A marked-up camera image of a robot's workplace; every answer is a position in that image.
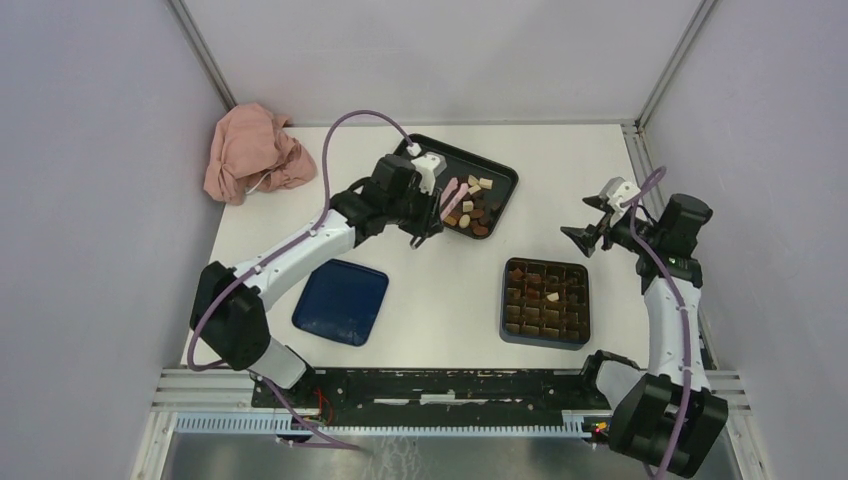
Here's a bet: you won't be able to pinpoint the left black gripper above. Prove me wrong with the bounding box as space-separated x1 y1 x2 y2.
386 179 444 239

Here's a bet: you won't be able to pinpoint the pink cloth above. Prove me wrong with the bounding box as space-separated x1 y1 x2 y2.
203 103 317 205

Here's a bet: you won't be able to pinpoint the blue chocolate box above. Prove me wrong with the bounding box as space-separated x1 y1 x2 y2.
499 257 591 351

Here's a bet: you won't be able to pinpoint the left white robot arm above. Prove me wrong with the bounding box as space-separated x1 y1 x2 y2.
189 153 446 408

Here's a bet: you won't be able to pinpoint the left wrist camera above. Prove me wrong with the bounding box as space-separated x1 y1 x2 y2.
406 143 447 195

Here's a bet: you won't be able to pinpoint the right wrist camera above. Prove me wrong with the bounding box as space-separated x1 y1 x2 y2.
599 177 641 213

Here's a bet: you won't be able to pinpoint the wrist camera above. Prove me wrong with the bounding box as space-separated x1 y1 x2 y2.
406 143 447 195
599 177 641 213

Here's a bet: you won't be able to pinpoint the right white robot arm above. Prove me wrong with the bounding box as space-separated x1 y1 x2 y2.
562 194 729 478

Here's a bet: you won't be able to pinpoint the pink cat paw tongs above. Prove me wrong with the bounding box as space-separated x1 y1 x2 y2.
439 177 469 223

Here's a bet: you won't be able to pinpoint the black chocolate tray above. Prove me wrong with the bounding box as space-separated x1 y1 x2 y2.
411 133 518 240

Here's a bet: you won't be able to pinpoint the blue tin lid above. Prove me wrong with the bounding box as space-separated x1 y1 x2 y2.
292 259 389 347

